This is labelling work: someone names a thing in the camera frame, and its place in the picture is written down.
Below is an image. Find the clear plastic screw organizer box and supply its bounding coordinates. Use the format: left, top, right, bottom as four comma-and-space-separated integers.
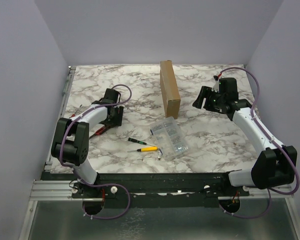
149, 116, 190, 161

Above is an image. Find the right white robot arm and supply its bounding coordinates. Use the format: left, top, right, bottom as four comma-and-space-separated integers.
192, 77, 297, 196

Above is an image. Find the aluminium frame rail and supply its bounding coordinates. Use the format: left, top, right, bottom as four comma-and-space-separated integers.
17, 178, 300, 240

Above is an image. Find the yellow handled screwdriver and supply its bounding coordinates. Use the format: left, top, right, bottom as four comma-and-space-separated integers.
131, 146, 158, 153

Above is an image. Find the brown cardboard express box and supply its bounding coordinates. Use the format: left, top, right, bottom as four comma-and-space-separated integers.
159, 60, 181, 119

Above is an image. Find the left side metal rail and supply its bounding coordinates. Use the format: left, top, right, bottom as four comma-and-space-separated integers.
57, 66, 77, 119

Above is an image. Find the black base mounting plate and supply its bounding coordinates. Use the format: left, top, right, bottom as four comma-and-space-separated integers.
72, 173, 249, 209

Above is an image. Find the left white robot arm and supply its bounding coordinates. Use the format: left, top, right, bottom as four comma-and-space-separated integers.
51, 88, 124, 198

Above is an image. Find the red blue screwdriver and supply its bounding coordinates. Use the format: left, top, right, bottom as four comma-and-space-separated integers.
70, 104, 83, 120

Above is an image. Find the black green precision screwdriver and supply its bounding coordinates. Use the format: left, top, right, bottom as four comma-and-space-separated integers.
128, 137, 147, 145

